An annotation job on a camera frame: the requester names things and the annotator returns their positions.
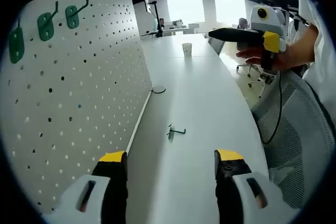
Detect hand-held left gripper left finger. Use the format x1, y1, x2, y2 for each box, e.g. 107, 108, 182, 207
51, 150, 129, 224

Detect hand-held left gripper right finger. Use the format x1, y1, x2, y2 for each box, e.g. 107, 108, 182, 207
214, 149, 290, 224

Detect white pegboard mounting plate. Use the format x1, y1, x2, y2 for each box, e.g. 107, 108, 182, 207
0, 0, 153, 216

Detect person's right hand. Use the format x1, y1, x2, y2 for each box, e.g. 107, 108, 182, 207
235, 45, 292, 72

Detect grey office chair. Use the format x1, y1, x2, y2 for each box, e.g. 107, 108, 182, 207
208, 36, 226, 56

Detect patterned paper cup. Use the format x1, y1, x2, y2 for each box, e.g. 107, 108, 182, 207
181, 42, 193, 58

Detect white office desk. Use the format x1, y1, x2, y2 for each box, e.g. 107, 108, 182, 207
140, 26, 205, 38

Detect white mesh office chair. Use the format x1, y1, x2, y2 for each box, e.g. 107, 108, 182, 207
250, 69, 336, 209

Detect round white pegboard foot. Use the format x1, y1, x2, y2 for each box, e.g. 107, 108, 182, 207
151, 84, 167, 94

